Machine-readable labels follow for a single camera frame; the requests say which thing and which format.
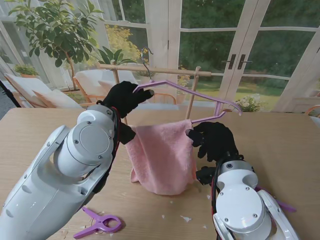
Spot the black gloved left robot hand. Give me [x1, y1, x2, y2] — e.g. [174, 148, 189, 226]
[101, 80, 155, 120]

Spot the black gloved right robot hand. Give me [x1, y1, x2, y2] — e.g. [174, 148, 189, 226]
[187, 121, 245, 162]

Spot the purple clothes hanger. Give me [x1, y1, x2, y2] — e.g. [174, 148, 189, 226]
[132, 46, 243, 125]

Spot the pink square towel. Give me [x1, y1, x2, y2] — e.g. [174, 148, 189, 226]
[124, 119, 199, 196]

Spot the purple plastic clothes peg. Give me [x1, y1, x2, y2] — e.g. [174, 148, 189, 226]
[73, 206, 124, 239]
[256, 184, 297, 213]

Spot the white cushioned lounge chair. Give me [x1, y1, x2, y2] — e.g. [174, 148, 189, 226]
[72, 69, 177, 111]
[3, 72, 85, 110]

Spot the white flowering pot plant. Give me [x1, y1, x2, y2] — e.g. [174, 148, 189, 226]
[234, 93, 267, 113]

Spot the wooden hanging rack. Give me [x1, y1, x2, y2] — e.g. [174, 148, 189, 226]
[96, 59, 212, 126]

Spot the leafy potted tree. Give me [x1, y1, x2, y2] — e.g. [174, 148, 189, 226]
[8, 0, 106, 92]

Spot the small green pot plant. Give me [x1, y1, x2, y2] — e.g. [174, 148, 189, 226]
[13, 63, 40, 79]

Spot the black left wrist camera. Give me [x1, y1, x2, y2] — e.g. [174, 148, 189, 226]
[117, 122, 137, 146]

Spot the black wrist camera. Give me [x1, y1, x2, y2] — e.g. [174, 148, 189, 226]
[117, 122, 137, 146]
[195, 166, 217, 186]

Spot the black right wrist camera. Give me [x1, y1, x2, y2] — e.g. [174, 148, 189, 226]
[195, 166, 217, 186]

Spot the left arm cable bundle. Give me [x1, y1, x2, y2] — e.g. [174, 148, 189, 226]
[92, 106, 123, 195]

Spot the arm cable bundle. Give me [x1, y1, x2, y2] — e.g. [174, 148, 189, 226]
[92, 106, 123, 195]
[210, 154, 241, 240]

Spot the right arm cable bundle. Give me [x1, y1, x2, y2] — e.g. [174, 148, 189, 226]
[210, 154, 241, 240]

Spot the dark door handle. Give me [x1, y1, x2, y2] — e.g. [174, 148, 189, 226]
[237, 53, 253, 71]
[221, 53, 237, 71]

